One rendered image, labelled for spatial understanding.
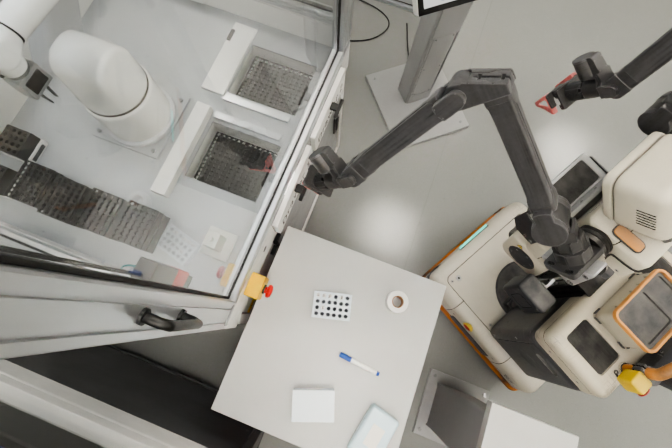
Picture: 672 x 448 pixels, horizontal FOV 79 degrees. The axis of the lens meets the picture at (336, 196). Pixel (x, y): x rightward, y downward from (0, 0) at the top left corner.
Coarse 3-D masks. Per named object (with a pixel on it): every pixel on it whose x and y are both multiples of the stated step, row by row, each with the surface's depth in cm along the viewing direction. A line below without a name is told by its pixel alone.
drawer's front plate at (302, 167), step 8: (304, 152) 133; (312, 152) 139; (304, 160) 132; (296, 168) 131; (304, 168) 135; (296, 176) 130; (304, 176) 140; (296, 184) 131; (288, 192) 129; (288, 200) 128; (280, 208) 127; (288, 208) 133; (280, 216) 126; (272, 224) 126; (280, 224) 129; (280, 232) 135
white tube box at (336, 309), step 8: (320, 296) 133; (336, 296) 136; (344, 296) 133; (320, 304) 132; (328, 304) 132; (336, 304) 135; (344, 304) 132; (312, 312) 131; (320, 312) 131; (328, 312) 131; (336, 312) 131; (344, 312) 131; (344, 320) 131
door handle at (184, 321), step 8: (144, 312) 59; (184, 312) 75; (136, 320) 59; (144, 320) 59; (152, 320) 59; (160, 320) 59; (168, 320) 60; (176, 320) 62; (184, 320) 66; (192, 320) 70; (200, 320) 74; (160, 328) 59; (168, 328) 60; (176, 328) 61; (184, 328) 65; (192, 328) 69
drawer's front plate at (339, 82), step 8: (344, 72) 143; (336, 80) 140; (344, 80) 149; (336, 88) 139; (328, 96) 138; (336, 96) 145; (328, 104) 138; (328, 112) 141; (320, 120) 136; (328, 120) 147; (320, 128) 137; (312, 136) 134; (320, 136) 143; (312, 144) 139
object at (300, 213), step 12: (336, 120) 180; (324, 132) 168; (336, 132) 203; (324, 144) 179; (336, 144) 220; (312, 192) 197; (300, 204) 175; (312, 204) 214; (288, 216) 157; (300, 216) 187; (300, 228) 202; (276, 240) 146; (276, 252) 160; (264, 264) 145
